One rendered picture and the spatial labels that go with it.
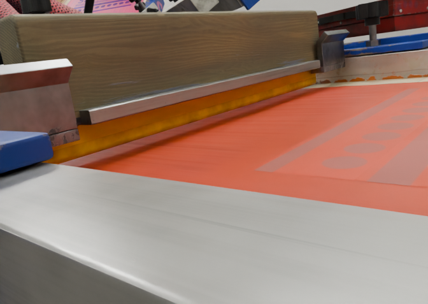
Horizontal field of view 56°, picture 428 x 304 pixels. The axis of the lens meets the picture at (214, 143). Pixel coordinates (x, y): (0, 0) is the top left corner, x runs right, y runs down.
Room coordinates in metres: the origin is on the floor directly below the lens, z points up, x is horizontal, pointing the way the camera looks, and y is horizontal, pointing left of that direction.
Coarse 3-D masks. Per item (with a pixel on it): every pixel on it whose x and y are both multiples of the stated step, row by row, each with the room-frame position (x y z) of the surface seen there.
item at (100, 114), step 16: (304, 64) 0.49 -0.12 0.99; (224, 80) 0.38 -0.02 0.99; (240, 80) 0.39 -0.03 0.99; (256, 80) 0.41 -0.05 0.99; (144, 96) 0.32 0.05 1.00; (160, 96) 0.32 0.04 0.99; (176, 96) 0.33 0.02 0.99; (192, 96) 0.34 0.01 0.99; (80, 112) 0.28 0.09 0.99; (96, 112) 0.27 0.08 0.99; (112, 112) 0.28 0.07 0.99; (128, 112) 0.29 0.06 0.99
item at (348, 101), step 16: (288, 96) 0.51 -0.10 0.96; (304, 96) 0.49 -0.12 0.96; (320, 96) 0.47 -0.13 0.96; (336, 96) 0.45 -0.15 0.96; (352, 96) 0.43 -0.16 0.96; (368, 96) 0.42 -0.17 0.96; (384, 96) 0.40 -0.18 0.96; (224, 112) 0.45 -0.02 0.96; (240, 112) 0.43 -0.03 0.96; (256, 112) 0.42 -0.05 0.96; (272, 112) 0.40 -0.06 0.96; (288, 112) 0.39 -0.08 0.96; (304, 112) 0.37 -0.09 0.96; (320, 112) 0.36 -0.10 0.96; (336, 112) 0.35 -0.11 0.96; (352, 112) 0.34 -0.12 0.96
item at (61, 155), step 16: (304, 80) 0.54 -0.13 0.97; (256, 96) 0.45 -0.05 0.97; (272, 96) 0.48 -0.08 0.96; (192, 112) 0.37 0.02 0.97; (208, 112) 0.39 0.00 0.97; (144, 128) 0.33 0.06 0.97; (160, 128) 0.34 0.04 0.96; (80, 144) 0.28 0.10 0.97; (96, 144) 0.29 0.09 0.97; (112, 144) 0.30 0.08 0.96; (48, 160) 0.27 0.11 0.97; (64, 160) 0.27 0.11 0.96
